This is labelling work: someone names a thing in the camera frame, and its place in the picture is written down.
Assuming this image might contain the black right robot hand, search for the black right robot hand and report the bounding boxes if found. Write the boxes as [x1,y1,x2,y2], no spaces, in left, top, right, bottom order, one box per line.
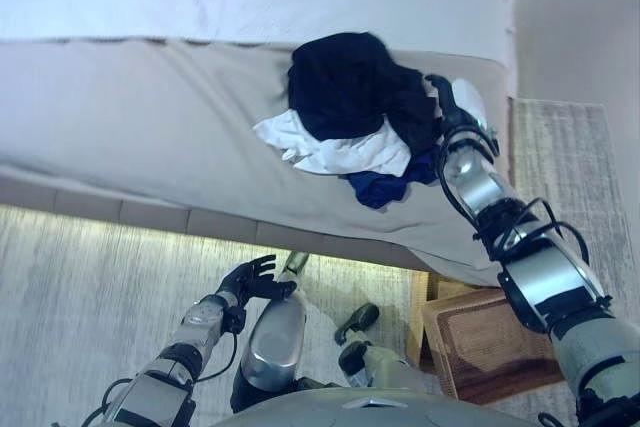
[424,73,489,134]

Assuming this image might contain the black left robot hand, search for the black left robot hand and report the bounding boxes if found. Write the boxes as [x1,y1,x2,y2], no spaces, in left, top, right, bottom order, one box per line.
[215,254,298,309]

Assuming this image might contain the beige bed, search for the beige bed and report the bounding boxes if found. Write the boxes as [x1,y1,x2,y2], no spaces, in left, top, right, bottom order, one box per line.
[0,35,516,289]

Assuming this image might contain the wooden basket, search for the wooden basket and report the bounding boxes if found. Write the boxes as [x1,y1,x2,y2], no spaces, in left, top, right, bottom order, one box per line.
[405,270,569,406]

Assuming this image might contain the silver robot left leg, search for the silver robot left leg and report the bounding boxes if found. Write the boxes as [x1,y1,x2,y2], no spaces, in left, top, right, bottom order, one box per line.
[230,252,311,411]

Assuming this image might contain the silver robot leg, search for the silver robot leg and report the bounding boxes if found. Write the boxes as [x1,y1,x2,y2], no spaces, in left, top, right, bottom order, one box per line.
[333,302,444,396]
[230,252,311,411]

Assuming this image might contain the black garment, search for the black garment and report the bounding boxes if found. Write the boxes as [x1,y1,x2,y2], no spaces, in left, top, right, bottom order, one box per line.
[284,31,444,157]

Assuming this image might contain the blue garment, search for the blue garment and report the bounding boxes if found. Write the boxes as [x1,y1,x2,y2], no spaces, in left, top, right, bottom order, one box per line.
[339,146,444,211]

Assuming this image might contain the white garment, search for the white garment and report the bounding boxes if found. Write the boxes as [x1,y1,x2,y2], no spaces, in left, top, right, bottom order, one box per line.
[253,110,414,178]

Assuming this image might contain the silver robot right leg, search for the silver robot right leg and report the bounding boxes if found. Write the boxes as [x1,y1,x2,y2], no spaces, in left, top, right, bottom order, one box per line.
[333,302,444,396]

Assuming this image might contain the grey robot torso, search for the grey robot torso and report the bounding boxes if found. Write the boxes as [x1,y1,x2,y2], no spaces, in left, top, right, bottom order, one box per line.
[214,385,536,427]

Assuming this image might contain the robot torso and legs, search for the robot torso and legs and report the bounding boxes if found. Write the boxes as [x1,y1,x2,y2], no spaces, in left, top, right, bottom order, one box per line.
[0,96,640,427]

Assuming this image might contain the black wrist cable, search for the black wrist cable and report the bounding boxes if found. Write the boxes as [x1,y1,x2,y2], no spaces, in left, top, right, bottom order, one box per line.
[192,307,247,384]

